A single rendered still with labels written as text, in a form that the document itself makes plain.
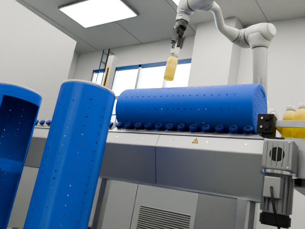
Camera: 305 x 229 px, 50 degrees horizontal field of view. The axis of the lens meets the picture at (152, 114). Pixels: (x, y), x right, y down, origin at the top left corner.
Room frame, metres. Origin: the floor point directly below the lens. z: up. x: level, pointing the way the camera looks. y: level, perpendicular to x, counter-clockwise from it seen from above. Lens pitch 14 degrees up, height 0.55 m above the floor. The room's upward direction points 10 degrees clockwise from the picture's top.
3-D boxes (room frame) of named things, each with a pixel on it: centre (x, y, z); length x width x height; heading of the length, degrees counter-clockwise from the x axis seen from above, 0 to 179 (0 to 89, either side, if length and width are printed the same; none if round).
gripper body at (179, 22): (1.92, -0.08, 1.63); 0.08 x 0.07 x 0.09; 145
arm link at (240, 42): (2.22, -0.57, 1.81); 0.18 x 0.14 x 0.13; 123
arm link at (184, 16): (1.92, -0.08, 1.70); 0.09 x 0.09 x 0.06
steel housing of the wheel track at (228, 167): (2.21, 0.26, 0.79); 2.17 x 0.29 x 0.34; 55
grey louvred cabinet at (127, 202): (4.13, -0.13, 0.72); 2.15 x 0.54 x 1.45; 53
